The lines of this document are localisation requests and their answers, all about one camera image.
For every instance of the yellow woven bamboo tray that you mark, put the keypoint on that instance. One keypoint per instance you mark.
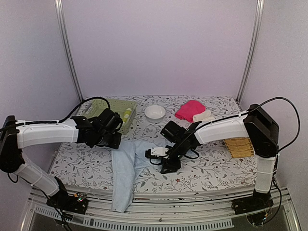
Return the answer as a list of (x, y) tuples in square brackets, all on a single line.
[(240, 147)]

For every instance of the light blue towel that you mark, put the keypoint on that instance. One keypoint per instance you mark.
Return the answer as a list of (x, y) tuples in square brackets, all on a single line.
[(128, 162)]

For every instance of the right aluminium frame post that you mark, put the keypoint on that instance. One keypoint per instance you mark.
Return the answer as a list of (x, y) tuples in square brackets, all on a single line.
[(252, 49)]

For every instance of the green plastic basket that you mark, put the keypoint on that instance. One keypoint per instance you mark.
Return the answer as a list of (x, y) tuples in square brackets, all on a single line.
[(96, 106)]

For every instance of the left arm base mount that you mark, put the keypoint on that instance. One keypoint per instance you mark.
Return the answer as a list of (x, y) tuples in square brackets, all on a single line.
[(77, 203)]

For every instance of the green crocodile pattern towel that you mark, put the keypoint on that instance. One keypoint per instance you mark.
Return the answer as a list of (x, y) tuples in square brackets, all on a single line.
[(126, 115)]

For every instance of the white ceramic bowl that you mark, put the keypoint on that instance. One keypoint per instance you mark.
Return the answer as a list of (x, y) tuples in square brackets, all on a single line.
[(155, 113)]

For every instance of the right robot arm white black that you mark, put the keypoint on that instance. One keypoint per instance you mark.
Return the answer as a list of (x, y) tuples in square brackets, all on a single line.
[(255, 124)]

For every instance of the aluminium front rail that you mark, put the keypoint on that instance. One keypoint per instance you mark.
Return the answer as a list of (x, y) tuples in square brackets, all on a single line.
[(194, 211)]

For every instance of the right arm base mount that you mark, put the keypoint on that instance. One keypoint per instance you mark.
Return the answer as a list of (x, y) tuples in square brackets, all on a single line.
[(259, 203)]

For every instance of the aluminium frame post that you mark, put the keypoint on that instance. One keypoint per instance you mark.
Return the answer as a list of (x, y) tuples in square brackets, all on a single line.
[(252, 49), (65, 40)]

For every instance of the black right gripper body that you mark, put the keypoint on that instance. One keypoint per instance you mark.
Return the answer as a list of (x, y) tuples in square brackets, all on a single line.
[(180, 150)]

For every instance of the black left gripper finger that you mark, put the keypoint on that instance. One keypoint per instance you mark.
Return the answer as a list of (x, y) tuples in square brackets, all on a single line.
[(117, 137), (115, 145)]

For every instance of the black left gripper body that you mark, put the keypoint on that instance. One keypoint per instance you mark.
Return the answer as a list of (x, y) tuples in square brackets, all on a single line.
[(102, 140)]

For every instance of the left aluminium frame post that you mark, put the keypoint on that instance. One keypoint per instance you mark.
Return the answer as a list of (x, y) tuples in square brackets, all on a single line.
[(65, 40)]

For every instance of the cream white towel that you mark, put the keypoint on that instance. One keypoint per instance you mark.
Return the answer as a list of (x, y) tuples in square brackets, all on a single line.
[(205, 116)]

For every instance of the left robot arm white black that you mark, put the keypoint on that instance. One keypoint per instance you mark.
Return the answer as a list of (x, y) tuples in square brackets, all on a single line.
[(17, 135)]

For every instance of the pink towel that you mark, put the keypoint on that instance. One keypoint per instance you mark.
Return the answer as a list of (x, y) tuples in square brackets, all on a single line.
[(189, 109)]

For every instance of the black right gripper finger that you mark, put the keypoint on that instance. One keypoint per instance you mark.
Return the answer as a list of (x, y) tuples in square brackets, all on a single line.
[(166, 170), (166, 163)]

